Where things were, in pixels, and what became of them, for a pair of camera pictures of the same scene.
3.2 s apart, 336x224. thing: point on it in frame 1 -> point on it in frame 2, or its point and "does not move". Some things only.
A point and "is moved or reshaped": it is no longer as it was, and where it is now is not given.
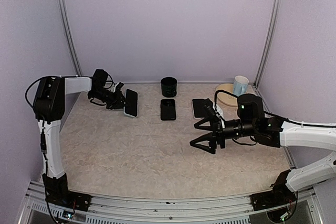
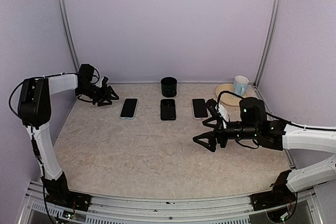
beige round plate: [225, 98] does not move
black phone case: [168, 109] does not move
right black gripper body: [219, 134] does not move
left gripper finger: [121, 98] -> [112, 94]
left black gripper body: [111, 98] -> [98, 94]
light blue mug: [240, 85] does not move
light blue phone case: [132, 103] is moved or reshaped
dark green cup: [169, 86] does not move
